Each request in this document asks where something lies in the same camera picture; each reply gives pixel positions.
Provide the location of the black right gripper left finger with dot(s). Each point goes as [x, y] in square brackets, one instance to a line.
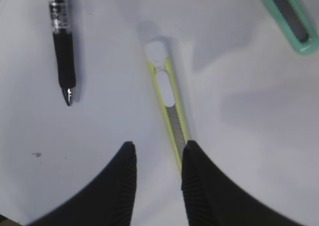
[107, 201]

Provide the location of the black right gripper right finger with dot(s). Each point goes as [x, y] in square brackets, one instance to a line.
[213, 199]

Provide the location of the yellow utility knife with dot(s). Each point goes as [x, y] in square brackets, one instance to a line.
[167, 90]

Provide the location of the black pen right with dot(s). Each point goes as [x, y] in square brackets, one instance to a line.
[63, 45]

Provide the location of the green utility knife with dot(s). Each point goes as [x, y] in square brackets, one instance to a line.
[295, 23]

